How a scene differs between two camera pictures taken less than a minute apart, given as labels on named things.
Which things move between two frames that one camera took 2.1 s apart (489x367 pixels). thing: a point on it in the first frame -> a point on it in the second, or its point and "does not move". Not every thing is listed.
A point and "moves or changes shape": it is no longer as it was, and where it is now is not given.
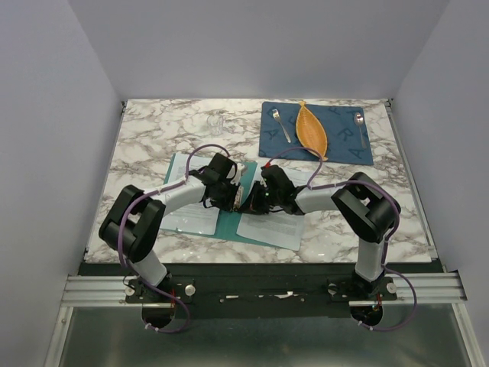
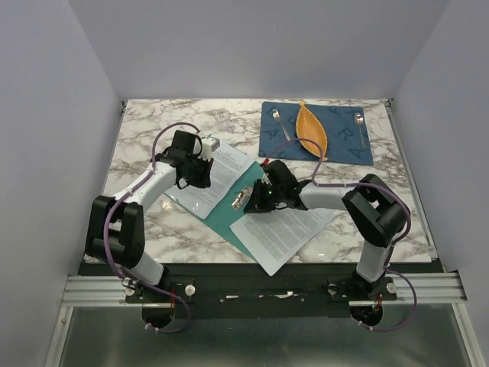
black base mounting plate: (261, 290) does not move
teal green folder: (229, 221) moves or changes shape
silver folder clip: (238, 198) moves or changes shape
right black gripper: (253, 206) does not move
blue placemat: (344, 128) does not move
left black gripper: (228, 205) -> (205, 181)
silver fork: (276, 116) does not move
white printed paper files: (278, 227) moves or changes shape
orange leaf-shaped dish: (310, 132) does not move
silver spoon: (359, 121) does not move
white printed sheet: (196, 217) moves or changes shape
